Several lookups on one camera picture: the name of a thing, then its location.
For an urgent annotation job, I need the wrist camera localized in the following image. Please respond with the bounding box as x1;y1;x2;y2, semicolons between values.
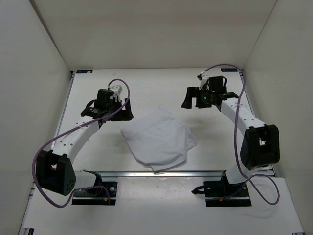
197;73;208;90
108;85;123;95

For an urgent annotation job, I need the right blue label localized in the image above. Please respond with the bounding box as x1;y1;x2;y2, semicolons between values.
221;68;238;72

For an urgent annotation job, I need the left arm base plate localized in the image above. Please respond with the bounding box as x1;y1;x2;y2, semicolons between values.
72;181;118;206

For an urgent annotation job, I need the white skirt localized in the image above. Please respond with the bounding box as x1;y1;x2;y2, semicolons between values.
121;106;197;172

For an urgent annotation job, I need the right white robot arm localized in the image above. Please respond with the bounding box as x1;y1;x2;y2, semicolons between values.
182;75;280;196

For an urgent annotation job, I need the left blue label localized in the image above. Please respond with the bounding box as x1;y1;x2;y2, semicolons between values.
76;70;93;74

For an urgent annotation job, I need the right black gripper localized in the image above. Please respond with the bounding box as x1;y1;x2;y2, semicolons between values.
181;88;214;110

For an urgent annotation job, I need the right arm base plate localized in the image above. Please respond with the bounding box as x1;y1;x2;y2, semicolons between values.
191;177;252;208

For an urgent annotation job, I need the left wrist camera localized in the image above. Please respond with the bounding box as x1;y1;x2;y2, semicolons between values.
108;85;123;95

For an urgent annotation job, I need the blue label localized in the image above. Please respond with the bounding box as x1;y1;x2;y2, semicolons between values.
221;68;238;72
76;70;93;74

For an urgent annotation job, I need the aluminium rail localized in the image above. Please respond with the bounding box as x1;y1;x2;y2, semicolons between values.
97;171;223;178

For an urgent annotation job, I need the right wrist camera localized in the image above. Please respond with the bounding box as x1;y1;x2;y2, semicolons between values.
197;73;208;90

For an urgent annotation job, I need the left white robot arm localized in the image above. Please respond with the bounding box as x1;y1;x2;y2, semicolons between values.
36;85;133;196

